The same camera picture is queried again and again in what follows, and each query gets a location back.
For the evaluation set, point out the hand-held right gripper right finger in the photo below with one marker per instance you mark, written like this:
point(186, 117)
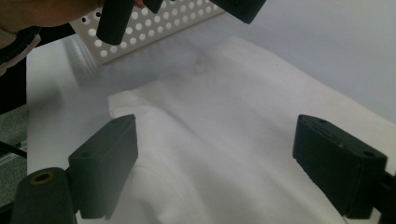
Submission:
point(336, 168)

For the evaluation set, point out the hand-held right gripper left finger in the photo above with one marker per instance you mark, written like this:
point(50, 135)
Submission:
point(102, 165)

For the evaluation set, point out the white perforated plastic basket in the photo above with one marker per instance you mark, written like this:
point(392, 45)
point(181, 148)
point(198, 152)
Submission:
point(146, 31)

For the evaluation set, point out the white baby shirt chick print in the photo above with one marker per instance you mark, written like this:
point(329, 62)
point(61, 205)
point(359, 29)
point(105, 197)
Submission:
point(233, 140)

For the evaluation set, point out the metal floor rail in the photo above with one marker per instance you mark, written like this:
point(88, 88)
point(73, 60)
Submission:
point(12, 160)

